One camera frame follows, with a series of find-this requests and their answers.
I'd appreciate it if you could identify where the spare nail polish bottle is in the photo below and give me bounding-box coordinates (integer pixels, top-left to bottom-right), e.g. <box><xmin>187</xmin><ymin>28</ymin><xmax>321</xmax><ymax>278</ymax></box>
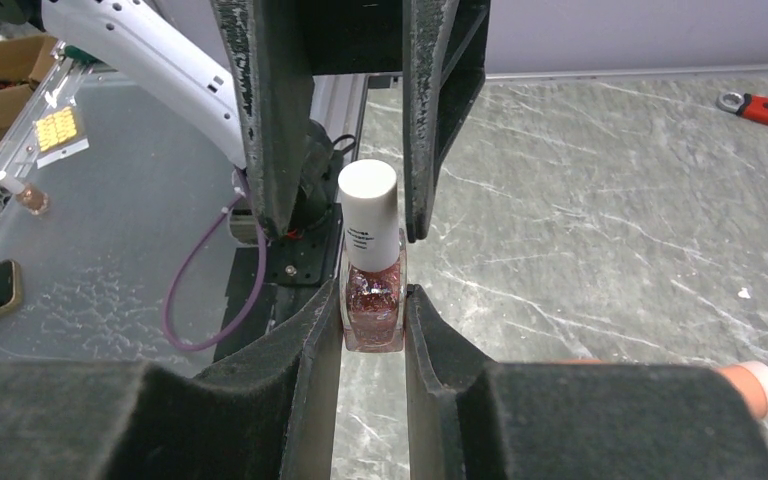
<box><xmin>0</xmin><ymin>170</ymin><xmax>49</xmax><ymax>215</ymax></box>

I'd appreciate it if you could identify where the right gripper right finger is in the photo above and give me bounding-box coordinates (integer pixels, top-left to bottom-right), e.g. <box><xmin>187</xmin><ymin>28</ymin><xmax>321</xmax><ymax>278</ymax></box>
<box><xmin>405</xmin><ymin>285</ymin><xmax>768</xmax><ymax>479</ymax></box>

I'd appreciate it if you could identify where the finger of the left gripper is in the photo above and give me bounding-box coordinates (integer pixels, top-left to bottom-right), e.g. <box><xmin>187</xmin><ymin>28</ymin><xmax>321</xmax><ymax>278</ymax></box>
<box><xmin>211</xmin><ymin>0</ymin><xmax>314</xmax><ymax>238</ymax></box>
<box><xmin>402</xmin><ymin>0</ymin><xmax>491</xmax><ymax>243</ymax></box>

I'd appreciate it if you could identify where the glitter nail polish bottle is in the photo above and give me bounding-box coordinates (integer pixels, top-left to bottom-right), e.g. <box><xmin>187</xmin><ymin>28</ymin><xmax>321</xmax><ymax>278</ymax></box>
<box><xmin>338</xmin><ymin>159</ymin><xmax>407</xmax><ymax>353</ymax></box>

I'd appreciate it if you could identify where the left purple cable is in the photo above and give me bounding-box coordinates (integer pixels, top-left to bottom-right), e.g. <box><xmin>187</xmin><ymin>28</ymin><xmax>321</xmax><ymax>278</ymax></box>
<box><xmin>161</xmin><ymin>168</ymin><xmax>270</xmax><ymax>354</ymax></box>

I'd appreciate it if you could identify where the black base frame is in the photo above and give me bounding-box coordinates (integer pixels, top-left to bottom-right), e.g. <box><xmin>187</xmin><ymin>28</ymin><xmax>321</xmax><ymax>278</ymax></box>
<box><xmin>213</xmin><ymin>119</ymin><xmax>356</xmax><ymax>362</ymax></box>

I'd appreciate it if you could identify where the yellow nail tips sheet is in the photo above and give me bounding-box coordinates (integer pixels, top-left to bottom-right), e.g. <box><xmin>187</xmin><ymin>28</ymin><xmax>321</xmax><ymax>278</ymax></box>
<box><xmin>34</xmin><ymin>104</ymin><xmax>89</xmax><ymax>169</ymax></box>

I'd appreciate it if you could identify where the green round object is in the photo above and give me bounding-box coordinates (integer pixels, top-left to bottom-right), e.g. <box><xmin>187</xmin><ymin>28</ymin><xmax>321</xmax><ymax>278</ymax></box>
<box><xmin>62</xmin><ymin>45</ymin><xmax>98</xmax><ymax>65</ymax></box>

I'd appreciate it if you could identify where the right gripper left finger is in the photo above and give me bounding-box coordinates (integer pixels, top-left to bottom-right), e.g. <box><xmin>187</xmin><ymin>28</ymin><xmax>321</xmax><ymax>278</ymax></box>
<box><xmin>0</xmin><ymin>281</ymin><xmax>342</xmax><ymax>479</ymax></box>

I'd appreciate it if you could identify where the mannequin practice hand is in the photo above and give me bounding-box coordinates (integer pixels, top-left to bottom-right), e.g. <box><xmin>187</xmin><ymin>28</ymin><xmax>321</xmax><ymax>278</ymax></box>
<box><xmin>533</xmin><ymin>359</ymin><xmax>768</xmax><ymax>421</ymax></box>

